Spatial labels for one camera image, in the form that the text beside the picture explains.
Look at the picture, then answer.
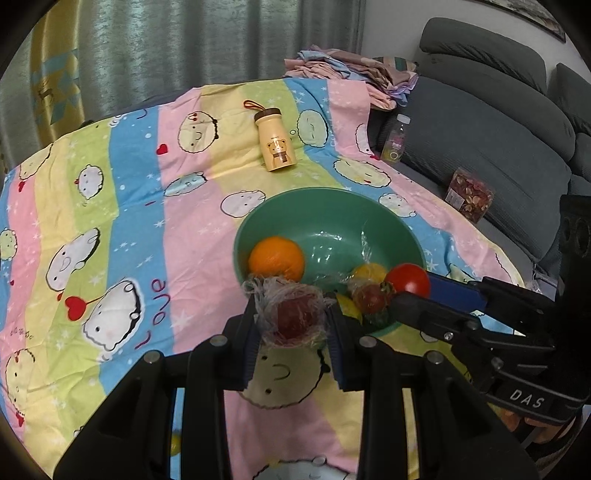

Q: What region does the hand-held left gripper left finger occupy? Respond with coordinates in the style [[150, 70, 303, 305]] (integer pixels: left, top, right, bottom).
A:
[[53, 302, 265, 480]]

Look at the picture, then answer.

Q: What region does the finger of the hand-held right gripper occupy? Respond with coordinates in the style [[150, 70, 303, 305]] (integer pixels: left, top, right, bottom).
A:
[[427, 271, 556, 346], [390, 291, 554, 389]]

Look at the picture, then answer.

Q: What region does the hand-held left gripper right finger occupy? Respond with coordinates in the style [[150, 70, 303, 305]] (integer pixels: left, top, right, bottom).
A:
[[325, 305, 523, 480]]

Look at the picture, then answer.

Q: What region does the yellow-green mango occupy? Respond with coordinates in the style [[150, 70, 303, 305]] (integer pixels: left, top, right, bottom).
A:
[[337, 295, 363, 321]]

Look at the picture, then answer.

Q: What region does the red tomato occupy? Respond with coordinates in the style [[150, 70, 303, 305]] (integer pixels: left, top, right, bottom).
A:
[[385, 263, 431, 298]]

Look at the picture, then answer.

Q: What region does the plastic-wrapped red fruit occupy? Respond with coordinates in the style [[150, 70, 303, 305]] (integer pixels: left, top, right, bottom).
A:
[[242, 274, 331, 349], [351, 282, 393, 315]]

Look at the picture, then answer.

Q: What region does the yellow lemon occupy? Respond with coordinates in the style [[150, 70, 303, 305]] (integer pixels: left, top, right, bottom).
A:
[[352, 263, 389, 283]]

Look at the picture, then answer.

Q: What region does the orange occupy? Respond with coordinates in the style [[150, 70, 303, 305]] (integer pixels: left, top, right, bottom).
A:
[[248, 236, 305, 282]]

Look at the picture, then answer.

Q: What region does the green plastic bowl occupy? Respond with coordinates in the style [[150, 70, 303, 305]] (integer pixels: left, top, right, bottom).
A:
[[234, 187, 428, 340]]

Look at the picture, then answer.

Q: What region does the clear box of snacks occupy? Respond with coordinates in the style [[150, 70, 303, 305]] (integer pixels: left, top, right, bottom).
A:
[[445, 167, 495, 224]]

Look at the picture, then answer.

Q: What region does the grey sofa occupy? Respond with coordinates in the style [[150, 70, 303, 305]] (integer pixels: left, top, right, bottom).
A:
[[369, 17, 591, 287]]

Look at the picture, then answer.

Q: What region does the clear plastic bottle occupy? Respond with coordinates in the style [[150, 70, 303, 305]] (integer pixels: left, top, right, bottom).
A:
[[381, 114, 411, 164]]

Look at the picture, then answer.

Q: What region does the striped cartoon printed blanket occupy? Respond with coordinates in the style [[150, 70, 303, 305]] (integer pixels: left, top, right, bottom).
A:
[[0, 76, 527, 480]]

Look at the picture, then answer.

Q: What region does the yellow bear print bottle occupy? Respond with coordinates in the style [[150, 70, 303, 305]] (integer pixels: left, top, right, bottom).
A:
[[244, 99, 296, 172]]

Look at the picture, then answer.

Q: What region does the pile of folded clothes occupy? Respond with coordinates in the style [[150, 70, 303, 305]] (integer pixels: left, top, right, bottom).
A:
[[283, 45, 420, 112]]

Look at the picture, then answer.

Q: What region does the grey-green curtain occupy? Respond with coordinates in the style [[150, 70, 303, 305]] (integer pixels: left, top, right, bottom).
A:
[[0, 0, 366, 155]]

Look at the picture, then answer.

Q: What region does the gold patterned curtain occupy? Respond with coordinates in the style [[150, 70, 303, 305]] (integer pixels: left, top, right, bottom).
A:
[[30, 0, 88, 139]]

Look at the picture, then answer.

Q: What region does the framed wall picture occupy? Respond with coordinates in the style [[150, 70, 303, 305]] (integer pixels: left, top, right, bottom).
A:
[[480, 0, 566, 42]]

